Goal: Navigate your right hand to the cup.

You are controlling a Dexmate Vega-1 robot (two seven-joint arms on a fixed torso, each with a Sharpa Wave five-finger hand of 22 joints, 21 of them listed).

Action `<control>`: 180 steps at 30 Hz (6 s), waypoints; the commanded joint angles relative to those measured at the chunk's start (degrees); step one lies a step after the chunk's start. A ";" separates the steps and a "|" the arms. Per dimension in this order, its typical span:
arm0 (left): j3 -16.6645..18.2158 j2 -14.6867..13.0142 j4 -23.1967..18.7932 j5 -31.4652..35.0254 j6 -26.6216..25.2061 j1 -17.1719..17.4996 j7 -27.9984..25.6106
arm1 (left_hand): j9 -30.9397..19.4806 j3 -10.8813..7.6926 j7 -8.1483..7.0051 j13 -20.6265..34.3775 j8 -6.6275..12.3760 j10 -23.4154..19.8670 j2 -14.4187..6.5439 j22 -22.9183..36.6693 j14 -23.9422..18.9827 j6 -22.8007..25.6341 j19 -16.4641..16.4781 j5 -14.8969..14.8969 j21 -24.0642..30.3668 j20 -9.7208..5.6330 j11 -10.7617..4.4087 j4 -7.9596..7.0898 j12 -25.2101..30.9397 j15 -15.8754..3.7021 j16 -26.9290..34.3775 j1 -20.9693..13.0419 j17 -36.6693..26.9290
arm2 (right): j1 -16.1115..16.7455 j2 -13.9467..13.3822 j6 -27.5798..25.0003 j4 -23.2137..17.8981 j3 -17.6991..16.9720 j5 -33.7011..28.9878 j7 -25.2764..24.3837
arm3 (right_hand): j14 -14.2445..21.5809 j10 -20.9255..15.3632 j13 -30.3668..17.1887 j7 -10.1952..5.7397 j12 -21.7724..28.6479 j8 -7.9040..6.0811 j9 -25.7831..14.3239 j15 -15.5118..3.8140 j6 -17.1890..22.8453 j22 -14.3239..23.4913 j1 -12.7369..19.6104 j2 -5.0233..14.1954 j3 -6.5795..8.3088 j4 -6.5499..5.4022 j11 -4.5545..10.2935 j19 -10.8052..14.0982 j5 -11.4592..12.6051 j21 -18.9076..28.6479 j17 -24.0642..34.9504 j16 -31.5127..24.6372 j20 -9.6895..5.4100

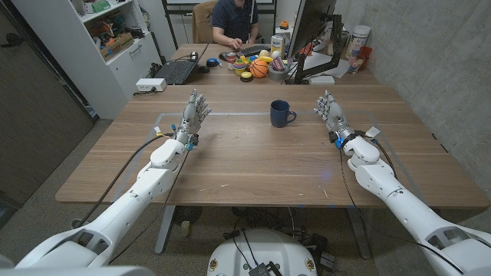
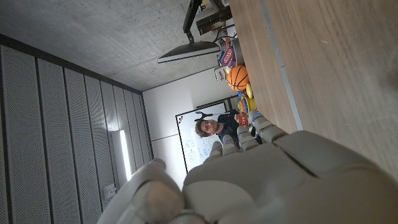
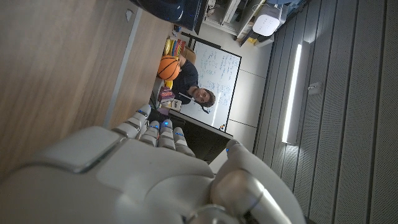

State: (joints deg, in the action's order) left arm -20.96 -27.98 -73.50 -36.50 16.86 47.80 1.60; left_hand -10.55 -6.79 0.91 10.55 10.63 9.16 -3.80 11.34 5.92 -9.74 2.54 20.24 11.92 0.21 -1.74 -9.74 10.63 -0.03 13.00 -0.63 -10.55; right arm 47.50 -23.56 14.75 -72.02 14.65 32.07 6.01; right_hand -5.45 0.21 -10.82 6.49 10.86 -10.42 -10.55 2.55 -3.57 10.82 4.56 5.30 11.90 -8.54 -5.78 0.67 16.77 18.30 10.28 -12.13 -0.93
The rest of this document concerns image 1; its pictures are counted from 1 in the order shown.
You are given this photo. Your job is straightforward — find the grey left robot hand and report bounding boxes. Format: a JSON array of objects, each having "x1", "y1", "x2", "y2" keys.
[{"x1": 174, "y1": 89, "x2": 213, "y2": 146}]

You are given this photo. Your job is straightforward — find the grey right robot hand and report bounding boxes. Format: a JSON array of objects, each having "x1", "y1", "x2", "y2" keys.
[{"x1": 312, "y1": 90, "x2": 357, "y2": 146}]

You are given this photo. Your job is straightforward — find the red plastic cup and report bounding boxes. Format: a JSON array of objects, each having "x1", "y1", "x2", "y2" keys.
[{"x1": 357, "y1": 46, "x2": 373, "y2": 71}]

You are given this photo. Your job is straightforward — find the white flat box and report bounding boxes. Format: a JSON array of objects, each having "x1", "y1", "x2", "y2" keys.
[{"x1": 308, "y1": 75, "x2": 336, "y2": 85}]

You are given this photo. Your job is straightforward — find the black open laptop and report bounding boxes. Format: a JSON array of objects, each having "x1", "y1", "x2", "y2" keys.
[{"x1": 154, "y1": 43, "x2": 210, "y2": 86}]

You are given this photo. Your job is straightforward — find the white power strip box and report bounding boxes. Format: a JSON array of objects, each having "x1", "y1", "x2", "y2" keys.
[{"x1": 135, "y1": 77, "x2": 168, "y2": 93}]

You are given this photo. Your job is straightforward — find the dark blue ceramic mug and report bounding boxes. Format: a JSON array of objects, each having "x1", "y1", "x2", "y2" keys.
[{"x1": 269, "y1": 99, "x2": 298, "y2": 129}]

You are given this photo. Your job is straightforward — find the clear drinking glass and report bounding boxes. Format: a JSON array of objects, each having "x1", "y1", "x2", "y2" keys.
[{"x1": 347, "y1": 54, "x2": 362, "y2": 75}]

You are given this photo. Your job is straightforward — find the wooden far desk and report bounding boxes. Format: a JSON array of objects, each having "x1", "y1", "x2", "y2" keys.
[{"x1": 165, "y1": 42, "x2": 381, "y2": 86}]

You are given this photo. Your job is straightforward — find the stacked colourful toy cups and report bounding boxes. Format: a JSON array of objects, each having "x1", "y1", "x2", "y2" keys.
[{"x1": 233, "y1": 57, "x2": 249, "y2": 76}]

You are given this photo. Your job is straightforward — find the white cylindrical canister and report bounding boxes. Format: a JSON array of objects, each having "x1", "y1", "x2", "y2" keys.
[{"x1": 344, "y1": 25, "x2": 372, "y2": 61}]

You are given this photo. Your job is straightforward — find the orange mini basketball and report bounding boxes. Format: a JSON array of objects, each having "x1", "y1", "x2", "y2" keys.
[{"x1": 249, "y1": 58, "x2": 269, "y2": 79}]

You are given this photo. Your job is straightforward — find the white milk carton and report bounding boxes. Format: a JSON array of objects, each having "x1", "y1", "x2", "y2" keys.
[{"x1": 270, "y1": 34, "x2": 286, "y2": 59}]

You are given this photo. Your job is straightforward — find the black keyboard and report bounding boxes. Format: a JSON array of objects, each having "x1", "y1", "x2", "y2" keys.
[{"x1": 240, "y1": 44, "x2": 272, "y2": 58}]

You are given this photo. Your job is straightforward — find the black computer monitor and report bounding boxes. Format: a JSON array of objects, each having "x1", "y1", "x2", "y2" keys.
[{"x1": 287, "y1": 0, "x2": 338, "y2": 59}]

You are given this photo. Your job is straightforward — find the brown office chair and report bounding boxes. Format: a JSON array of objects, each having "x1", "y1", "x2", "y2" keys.
[{"x1": 191, "y1": 0, "x2": 219, "y2": 44}]

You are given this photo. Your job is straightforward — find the cardboard box on shelf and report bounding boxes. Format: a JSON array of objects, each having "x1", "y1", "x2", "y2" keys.
[{"x1": 99, "y1": 31, "x2": 135, "y2": 62}]

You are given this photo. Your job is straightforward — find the person in dark shirt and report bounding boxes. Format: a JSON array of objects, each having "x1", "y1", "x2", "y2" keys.
[{"x1": 211, "y1": 0, "x2": 260, "y2": 50}]

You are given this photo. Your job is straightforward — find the white shelf cabinet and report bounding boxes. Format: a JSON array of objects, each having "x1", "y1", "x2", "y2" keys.
[{"x1": 11, "y1": 0, "x2": 163, "y2": 120}]

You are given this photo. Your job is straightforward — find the white robot torso base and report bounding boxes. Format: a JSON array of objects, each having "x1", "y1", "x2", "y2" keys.
[{"x1": 206, "y1": 228, "x2": 318, "y2": 276}]

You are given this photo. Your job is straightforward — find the grey duct tape roll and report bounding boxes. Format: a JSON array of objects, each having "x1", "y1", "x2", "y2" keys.
[{"x1": 267, "y1": 61, "x2": 290, "y2": 82}]

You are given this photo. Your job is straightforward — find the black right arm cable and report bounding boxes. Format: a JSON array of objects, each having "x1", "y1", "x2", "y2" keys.
[{"x1": 338, "y1": 132, "x2": 467, "y2": 275}]

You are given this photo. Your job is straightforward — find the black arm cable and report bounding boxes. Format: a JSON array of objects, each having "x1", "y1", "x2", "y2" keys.
[
  {"x1": 71, "y1": 132, "x2": 176, "y2": 229},
  {"x1": 338, "y1": 132, "x2": 467, "y2": 275}
]

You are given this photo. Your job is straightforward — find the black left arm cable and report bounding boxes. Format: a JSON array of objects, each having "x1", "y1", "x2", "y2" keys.
[{"x1": 71, "y1": 132, "x2": 176, "y2": 229}]

